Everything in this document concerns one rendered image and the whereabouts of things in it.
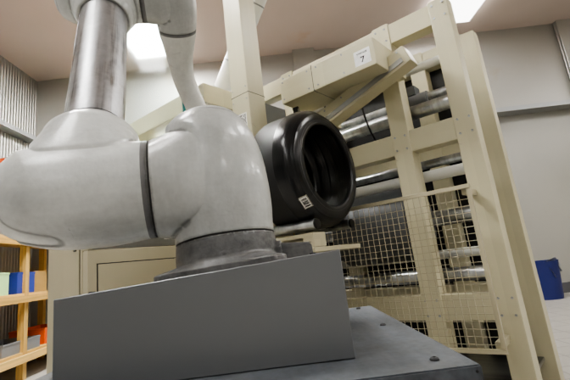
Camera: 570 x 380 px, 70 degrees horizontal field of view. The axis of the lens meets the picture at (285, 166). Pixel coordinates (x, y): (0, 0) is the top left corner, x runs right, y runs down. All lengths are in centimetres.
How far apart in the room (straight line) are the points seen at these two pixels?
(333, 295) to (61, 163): 40
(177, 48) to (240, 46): 118
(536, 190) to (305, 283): 584
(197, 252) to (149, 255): 140
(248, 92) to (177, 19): 111
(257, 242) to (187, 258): 10
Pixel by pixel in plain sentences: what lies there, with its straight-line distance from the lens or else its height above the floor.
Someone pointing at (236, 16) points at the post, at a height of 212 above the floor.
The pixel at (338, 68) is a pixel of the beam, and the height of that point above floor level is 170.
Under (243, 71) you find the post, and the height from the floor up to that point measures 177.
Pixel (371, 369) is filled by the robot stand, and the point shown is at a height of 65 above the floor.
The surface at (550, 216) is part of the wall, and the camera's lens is 625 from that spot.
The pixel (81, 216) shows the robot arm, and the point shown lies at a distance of 61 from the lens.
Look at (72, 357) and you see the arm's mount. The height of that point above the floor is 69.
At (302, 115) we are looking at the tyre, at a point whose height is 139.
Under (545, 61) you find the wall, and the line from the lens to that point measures 695.
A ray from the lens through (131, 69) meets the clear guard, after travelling 224.
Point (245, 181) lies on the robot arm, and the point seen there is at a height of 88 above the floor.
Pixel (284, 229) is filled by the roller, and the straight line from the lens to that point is 179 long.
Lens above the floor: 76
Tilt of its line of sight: 13 degrees up
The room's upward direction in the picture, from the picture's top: 7 degrees counter-clockwise
